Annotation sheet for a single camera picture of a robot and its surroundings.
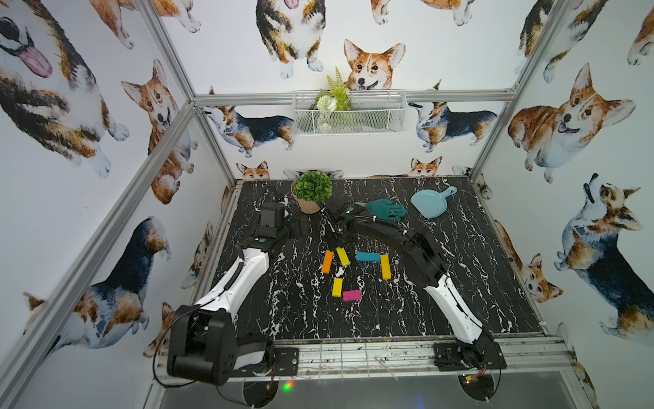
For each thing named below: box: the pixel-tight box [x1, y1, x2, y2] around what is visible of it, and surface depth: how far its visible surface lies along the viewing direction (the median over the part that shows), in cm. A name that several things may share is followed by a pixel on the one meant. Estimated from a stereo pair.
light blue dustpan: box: [410, 185, 459, 219], surface depth 115 cm
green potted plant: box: [291, 170, 333, 214], surface depth 99 cm
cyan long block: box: [356, 252, 381, 263], surface depth 97 cm
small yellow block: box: [332, 277, 344, 299], surface depth 90 cm
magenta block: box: [342, 289, 362, 302], surface depth 88 cm
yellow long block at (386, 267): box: [380, 254, 392, 280], surface depth 92 cm
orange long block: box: [321, 249, 335, 274], surface depth 96 cm
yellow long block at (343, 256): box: [335, 247, 351, 268], surface depth 97 cm
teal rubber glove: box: [365, 199, 408, 222], surface depth 111 cm
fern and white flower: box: [313, 66, 352, 131], surface depth 85 cm
